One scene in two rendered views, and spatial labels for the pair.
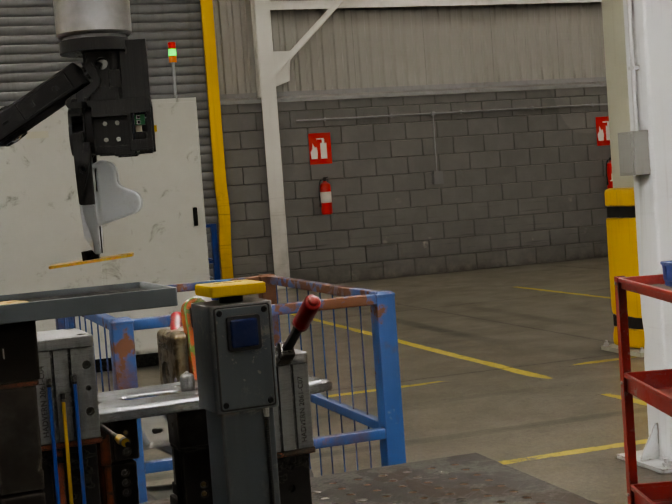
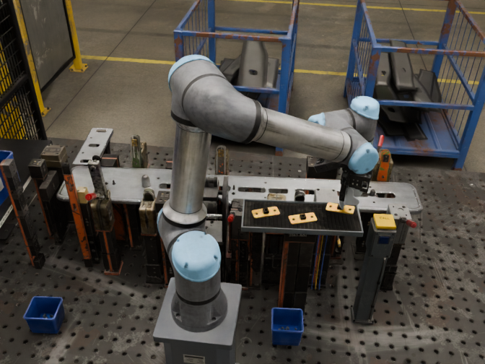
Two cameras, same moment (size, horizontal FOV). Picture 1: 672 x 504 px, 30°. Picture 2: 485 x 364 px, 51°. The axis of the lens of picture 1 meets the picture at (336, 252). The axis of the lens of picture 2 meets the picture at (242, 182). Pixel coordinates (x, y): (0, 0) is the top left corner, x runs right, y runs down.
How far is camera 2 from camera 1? 94 cm
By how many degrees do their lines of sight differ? 41
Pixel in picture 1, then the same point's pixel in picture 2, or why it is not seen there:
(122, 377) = (372, 68)
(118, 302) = (343, 233)
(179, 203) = not seen: outside the picture
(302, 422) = (403, 237)
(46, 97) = (336, 165)
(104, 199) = (347, 198)
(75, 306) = (329, 232)
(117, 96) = not seen: hidden behind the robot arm
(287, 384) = (400, 227)
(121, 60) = not seen: hidden behind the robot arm
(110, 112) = (356, 178)
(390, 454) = (472, 116)
